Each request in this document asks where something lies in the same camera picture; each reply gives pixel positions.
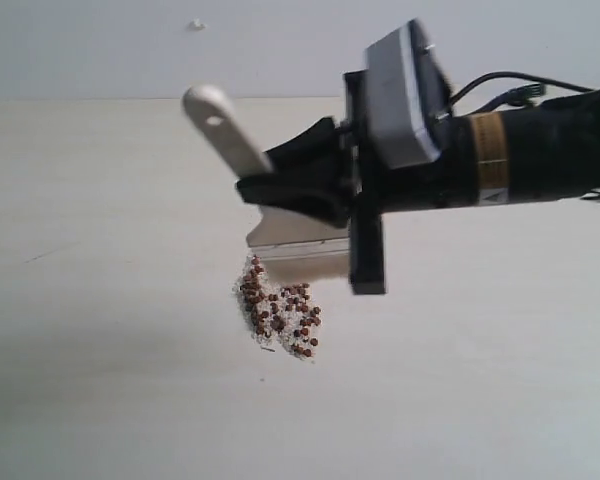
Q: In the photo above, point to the white wall hook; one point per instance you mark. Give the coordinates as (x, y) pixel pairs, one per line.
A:
(197, 25)

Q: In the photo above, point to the brown pellets and white crumbs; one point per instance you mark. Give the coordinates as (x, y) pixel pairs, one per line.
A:
(278, 315)

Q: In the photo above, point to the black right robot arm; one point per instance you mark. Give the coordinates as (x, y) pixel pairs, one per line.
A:
(537, 153)

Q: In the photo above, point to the wooden paint brush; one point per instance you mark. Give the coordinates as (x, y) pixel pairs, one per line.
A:
(210, 110)

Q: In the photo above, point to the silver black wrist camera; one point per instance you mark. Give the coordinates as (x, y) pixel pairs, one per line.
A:
(408, 98)

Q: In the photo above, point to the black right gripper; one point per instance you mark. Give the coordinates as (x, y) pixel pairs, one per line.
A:
(323, 149)

